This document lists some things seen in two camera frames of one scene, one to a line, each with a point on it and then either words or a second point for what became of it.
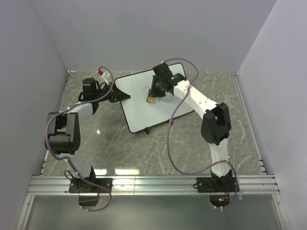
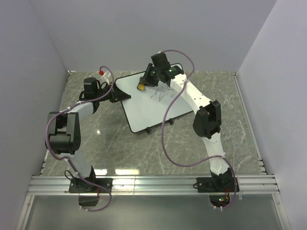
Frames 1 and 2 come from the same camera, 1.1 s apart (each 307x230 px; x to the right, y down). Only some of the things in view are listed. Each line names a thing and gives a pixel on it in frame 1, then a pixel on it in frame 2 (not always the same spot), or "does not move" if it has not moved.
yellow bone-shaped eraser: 150,99 -> 141,86
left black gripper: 117,95 does not move
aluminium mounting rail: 59,185 does not move
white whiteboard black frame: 140,114 does not move
